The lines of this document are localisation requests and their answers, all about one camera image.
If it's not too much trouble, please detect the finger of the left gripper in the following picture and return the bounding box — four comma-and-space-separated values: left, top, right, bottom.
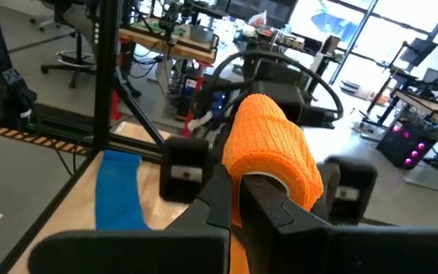
317, 154, 379, 226
159, 137, 215, 205

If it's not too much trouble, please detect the black aluminium rig frame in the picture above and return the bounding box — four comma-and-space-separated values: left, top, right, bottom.
0, 0, 167, 274

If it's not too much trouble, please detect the yellow black hazard strip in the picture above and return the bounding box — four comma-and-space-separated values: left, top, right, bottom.
0, 119, 87, 156

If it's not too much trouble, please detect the orange elastic bandage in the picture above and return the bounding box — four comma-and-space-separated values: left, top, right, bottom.
221, 94, 325, 274

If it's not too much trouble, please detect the blue elastic bandage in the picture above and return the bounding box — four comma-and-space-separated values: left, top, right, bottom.
95, 149, 152, 231

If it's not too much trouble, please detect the black computer monitor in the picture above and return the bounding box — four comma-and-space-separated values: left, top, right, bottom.
224, 0, 300, 30

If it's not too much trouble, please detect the computer with pink lights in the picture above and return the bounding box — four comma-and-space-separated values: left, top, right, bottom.
376, 119, 438, 171

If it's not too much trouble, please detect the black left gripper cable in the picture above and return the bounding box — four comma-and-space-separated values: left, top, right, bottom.
205, 50, 344, 123

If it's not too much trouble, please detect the black office chair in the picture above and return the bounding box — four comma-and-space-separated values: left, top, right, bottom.
30, 0, 99, 90

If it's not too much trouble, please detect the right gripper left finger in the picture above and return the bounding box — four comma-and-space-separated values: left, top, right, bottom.
28, 164, 233, 274

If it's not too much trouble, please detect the wooden workbench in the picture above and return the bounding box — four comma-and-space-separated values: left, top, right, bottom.
118, 14, 220, 100

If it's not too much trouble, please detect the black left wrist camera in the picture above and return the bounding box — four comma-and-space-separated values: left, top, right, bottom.
254, 59, 301, 85

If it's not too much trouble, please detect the wooden desk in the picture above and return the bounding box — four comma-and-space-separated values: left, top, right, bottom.
392, 89, 438, 134

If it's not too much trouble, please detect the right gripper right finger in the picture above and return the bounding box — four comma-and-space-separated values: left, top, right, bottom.
240, 174, 438, 274

